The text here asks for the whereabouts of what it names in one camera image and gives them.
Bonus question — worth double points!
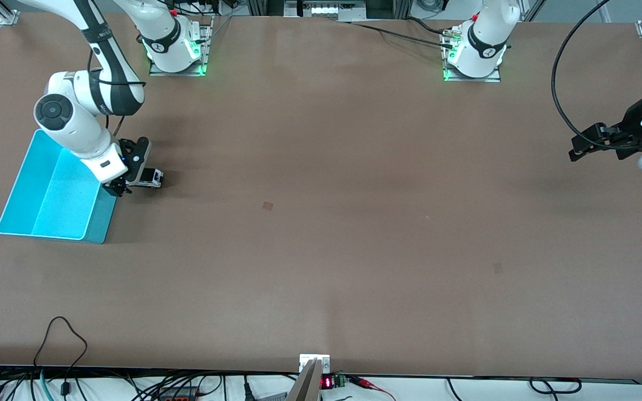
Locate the cyan plastic bin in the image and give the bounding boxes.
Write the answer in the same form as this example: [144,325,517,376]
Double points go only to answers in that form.
[0,129,119,244]

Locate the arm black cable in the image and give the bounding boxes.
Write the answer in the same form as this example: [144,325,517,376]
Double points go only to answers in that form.
[552,0,642,150]
[88,47,147,137]

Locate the long thin black cable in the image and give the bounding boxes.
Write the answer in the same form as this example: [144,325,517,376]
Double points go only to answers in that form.
[349,21,455,48]

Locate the short thick black cable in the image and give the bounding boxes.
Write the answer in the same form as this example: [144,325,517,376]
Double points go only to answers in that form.
[405,17,447,35]

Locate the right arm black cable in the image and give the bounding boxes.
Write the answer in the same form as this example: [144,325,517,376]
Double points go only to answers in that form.
[88,47,147,137]

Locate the lit control box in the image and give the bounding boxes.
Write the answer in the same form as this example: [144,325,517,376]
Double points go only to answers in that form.
[284,0,367,22]

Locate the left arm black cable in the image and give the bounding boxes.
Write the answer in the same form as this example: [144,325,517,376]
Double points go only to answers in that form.
[552,0,642,150]

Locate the black coiled cable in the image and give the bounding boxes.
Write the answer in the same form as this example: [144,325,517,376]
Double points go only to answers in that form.
[528,377,582,395]

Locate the thin black looped cable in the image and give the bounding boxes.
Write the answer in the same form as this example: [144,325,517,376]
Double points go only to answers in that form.
[33,316,89,397]

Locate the white jeep toy black roof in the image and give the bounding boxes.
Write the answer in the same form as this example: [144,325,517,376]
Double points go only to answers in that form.
[129,169,164,189]

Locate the teal cable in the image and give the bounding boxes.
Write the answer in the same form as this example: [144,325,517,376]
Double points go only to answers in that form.
[38,369,55,401]

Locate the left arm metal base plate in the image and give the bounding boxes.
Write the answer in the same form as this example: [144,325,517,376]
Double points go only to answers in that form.
[442,27,502,83]

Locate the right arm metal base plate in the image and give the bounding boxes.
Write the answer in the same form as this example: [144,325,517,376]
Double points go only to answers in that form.
[148,16,214,77]

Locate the red clip lead wires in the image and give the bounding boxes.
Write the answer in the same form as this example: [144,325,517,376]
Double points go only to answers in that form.
[348,376,397,401]

